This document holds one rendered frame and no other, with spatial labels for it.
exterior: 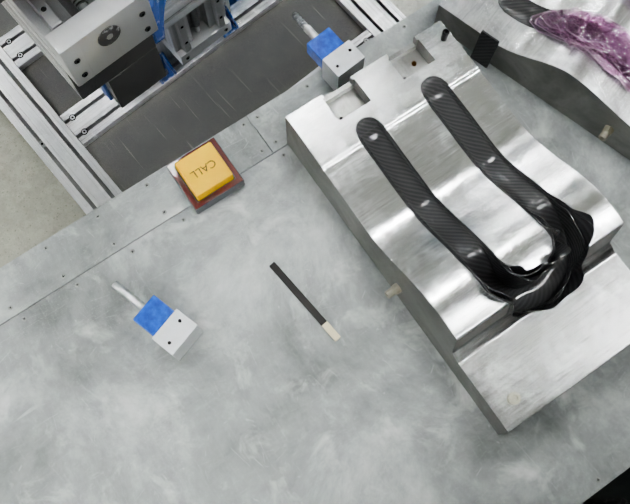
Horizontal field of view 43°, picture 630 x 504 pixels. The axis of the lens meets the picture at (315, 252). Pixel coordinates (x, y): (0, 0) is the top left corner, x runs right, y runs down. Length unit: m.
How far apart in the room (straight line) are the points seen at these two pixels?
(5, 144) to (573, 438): 1.57
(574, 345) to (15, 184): 1.47
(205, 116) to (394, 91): 0.82
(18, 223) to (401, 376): 1.25
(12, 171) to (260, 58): 0.69
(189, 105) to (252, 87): 0.15
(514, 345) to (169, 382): 0.46
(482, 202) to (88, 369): 0.57
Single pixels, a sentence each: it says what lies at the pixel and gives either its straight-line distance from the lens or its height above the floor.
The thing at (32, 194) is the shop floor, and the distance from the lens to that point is 2.12.
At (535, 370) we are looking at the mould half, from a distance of 1.08.
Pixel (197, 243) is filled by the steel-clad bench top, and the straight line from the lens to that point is 1.15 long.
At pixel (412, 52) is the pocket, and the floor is 0.86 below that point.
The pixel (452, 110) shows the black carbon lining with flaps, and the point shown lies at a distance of 1.13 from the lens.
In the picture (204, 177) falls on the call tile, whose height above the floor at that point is 0.84.
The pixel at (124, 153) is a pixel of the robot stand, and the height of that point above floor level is 0.21.
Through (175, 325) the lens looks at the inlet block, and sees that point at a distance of 1.07.
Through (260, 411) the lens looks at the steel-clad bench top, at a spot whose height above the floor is 0.80.
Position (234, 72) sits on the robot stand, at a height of 0.21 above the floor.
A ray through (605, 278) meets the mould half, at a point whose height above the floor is 0.86.
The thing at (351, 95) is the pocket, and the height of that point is 0.86.
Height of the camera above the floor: 1.89
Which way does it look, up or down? 75 degrees down
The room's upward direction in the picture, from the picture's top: straight up
